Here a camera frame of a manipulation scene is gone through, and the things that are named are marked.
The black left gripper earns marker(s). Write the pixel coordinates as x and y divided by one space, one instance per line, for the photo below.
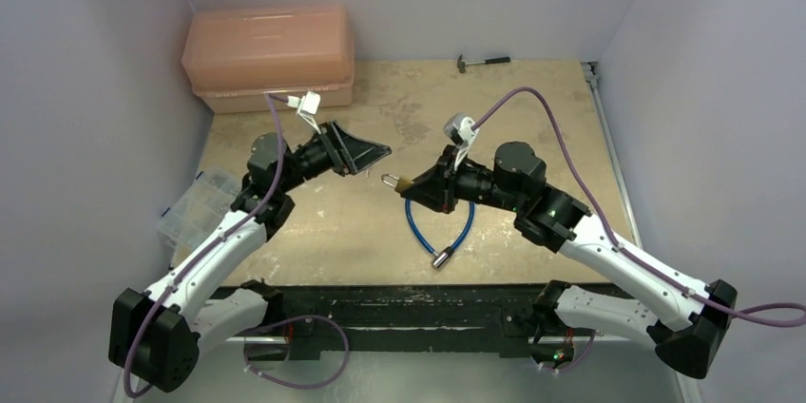
346 153

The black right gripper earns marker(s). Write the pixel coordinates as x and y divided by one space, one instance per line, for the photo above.
450 179

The brass padlock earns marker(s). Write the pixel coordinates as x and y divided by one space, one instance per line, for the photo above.
398 184

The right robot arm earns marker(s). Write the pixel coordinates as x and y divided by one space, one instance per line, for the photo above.
680 317

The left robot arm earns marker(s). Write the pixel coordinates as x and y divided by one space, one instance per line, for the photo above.
157 335

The clear plastic screw organizer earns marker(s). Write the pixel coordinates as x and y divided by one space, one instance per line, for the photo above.
199 210

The pink plastic toolbox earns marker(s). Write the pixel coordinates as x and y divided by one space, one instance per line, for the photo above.
232 58

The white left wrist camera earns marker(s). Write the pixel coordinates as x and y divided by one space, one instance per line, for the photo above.
306 107

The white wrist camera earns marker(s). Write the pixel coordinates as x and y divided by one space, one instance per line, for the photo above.
460 130
306 107

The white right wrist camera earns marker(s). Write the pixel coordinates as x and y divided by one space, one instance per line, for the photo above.
460 130

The small black-handled hammer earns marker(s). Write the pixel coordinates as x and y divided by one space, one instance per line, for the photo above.
462 64

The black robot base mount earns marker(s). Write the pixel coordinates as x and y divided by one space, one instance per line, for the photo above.
503 319

